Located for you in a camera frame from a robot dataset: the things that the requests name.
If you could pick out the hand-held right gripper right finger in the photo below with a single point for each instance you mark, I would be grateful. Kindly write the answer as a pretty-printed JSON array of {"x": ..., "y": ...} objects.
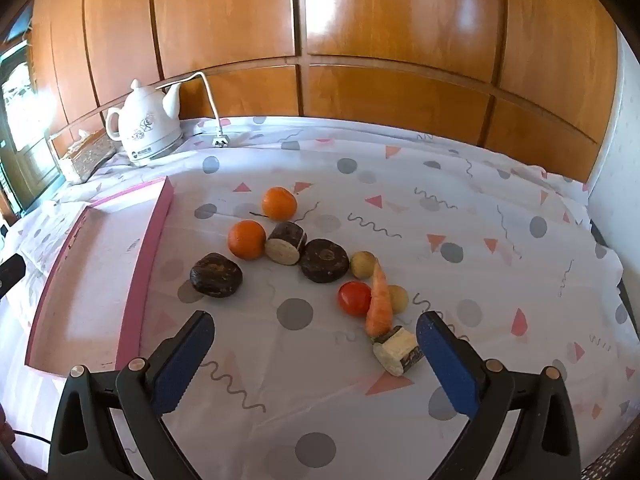
[{"x": 445, "y": 360}]

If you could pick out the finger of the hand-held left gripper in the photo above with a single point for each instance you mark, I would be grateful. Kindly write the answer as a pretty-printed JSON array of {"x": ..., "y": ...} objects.
[{"x": 11, "y": 271}]

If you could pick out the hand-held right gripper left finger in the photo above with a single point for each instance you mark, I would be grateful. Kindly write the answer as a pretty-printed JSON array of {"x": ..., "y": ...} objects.
[{"x": 185, "y": 365}]

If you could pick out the dark sugarcane piece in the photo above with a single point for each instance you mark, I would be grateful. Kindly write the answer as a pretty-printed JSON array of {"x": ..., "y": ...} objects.
[
  {"x": 285, "y": 242},
  {"x": 397, "y": 352}
]

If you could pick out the tan longan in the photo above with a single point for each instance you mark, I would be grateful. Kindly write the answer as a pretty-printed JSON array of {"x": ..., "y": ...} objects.
[
  {"x": 400, "y": 299},
  {"x": 362, "y": 265}
]

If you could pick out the pink shallow box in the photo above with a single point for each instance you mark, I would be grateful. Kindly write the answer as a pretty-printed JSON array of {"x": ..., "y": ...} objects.
[{"x": 95, "y": 270}]

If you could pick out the small orange carrot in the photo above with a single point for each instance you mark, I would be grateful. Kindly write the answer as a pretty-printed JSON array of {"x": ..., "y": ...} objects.
[{"x": 377, "y": 305}]

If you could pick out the dark water chestnut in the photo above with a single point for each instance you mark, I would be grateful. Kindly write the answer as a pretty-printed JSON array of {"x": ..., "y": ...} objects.
[
  {"x": 216, "y": 275},
  {"x": 324, "y": 260}
]

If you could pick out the red tomato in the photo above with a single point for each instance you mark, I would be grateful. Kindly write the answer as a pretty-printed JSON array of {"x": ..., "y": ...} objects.
[{"x": 352, "y": 298}]

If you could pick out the orange mandarin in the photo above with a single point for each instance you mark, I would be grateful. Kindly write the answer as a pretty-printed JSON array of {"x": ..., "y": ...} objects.
[
  {"x": 246, "y": 240},
  {"x": 279, "y": 203}
]

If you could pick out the white patterned tablecloth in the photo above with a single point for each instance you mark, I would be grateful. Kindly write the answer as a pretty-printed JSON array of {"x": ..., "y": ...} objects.
[{"x": 325, "y": 360}]

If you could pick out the woven tissue box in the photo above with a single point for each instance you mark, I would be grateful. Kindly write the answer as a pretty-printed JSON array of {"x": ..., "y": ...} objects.
[{"x": 87, "y": 157}]

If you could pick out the wooden glass door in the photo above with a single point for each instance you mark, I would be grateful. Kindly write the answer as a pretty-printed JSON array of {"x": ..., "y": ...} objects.
[{"x": 20, "y": 110}]

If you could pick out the white ceramic electric kettle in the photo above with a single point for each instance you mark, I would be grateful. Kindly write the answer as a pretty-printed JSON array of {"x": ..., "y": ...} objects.
[{"x": 145, "y": 125}]

